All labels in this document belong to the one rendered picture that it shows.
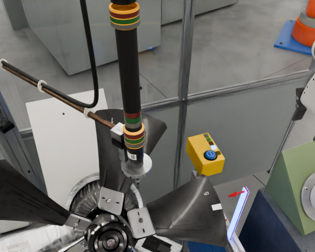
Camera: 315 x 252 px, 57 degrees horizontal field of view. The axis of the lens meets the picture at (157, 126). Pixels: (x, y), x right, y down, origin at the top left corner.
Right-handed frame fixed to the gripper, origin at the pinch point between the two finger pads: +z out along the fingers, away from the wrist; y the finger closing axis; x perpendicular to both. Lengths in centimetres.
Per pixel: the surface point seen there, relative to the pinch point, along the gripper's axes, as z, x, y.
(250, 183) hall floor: 137, -71, 68
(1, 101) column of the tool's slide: 20, 83, 60
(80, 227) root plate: 28, 63, 5
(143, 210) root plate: 28, 44, 5
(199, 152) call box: 36.4, 12.3, 29.0
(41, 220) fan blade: 26, 72, 9
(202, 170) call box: 40.4, 13.1, 22.6
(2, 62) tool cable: -7, 75, 39
